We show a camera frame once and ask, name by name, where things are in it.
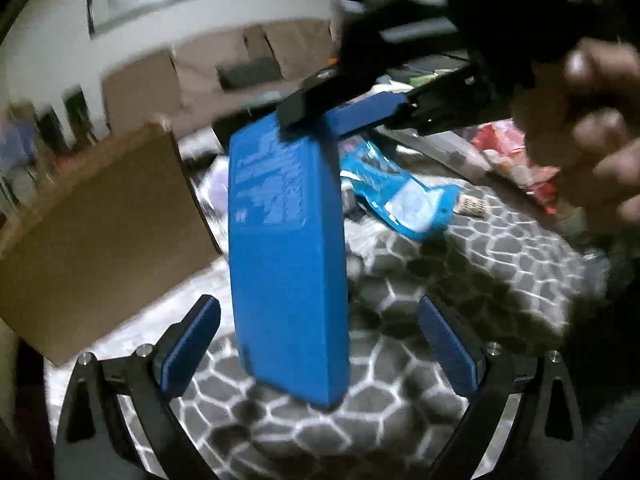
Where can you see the grey honeycomb patterned blanket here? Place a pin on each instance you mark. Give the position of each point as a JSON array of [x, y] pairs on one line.
[[450, 280]]

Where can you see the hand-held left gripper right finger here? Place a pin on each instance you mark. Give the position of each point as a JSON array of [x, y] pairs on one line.
[[446, 346]]

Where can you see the blue rectangular box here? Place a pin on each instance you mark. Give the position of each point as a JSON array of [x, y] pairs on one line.
[[285, 260]]

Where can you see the red plastic packet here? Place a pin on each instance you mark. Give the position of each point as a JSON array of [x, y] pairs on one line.
[[510, 147]]

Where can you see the blue plastic packet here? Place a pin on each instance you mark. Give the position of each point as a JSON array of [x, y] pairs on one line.
[[405, 200]]

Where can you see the small white labelled item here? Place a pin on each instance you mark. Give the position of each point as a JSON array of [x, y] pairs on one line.
[[472, 205]]

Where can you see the brown sofa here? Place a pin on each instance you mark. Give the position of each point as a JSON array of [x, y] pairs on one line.
[[165, 85]]

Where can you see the person's right hand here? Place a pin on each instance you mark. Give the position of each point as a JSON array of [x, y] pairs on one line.
[[585, 130]]

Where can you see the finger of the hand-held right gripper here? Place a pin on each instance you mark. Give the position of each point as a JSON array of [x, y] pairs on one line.
[[367, 112], [305, 105]]

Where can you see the dark cushion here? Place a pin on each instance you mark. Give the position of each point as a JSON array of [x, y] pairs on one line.
[[248, 72]]

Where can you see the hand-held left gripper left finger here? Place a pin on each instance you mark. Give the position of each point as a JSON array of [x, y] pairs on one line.
[[189, 347]]

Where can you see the brown cardboard box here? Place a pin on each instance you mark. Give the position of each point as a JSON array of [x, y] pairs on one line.
[[95, 245]]

